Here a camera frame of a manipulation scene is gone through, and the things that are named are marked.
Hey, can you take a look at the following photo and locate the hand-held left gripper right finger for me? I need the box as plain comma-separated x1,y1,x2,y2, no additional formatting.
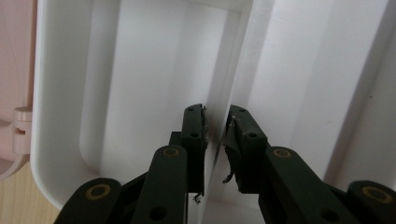
221,105,271,194

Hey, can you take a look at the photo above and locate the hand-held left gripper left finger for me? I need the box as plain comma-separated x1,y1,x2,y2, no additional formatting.
168,103,209,198

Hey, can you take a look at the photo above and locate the white divided tray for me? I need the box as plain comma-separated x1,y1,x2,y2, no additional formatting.
30,0,396,224

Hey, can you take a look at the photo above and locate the pink storage box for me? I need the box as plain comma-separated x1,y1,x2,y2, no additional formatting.
0,0,39,181

